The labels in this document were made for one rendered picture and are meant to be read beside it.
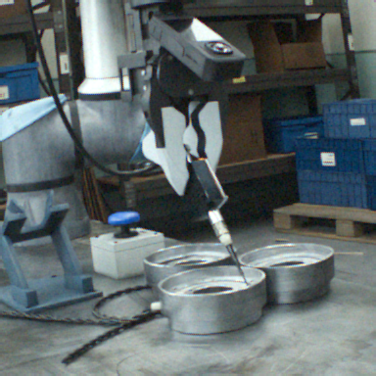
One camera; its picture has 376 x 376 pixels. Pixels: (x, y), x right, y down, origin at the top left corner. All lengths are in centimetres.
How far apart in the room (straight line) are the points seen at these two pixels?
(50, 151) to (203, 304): 60
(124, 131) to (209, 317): 60
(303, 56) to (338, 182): 96
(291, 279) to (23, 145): 61
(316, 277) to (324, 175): 420
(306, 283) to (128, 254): 27
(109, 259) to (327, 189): 405
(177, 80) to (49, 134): 52
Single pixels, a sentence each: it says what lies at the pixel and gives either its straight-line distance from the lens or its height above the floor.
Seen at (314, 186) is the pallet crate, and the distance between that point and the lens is 509.
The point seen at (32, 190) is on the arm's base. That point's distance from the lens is 130.
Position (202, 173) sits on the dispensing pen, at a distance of 81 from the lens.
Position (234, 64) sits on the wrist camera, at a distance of 75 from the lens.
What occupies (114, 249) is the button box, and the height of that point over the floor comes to 84.
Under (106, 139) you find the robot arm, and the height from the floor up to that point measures 95.
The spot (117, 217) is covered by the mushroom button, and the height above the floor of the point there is 87.
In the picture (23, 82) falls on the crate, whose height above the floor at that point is 111.
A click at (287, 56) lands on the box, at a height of 111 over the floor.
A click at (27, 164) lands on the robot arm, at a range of 129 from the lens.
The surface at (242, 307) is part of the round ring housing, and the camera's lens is 76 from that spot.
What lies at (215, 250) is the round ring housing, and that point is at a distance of 96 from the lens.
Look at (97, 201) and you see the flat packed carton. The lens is 463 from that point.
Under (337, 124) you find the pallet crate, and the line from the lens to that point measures 485.
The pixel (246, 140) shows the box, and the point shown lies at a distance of 511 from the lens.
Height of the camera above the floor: 104
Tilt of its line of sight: 11 degrees down
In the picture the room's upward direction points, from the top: 7 degrees counter-clockwise
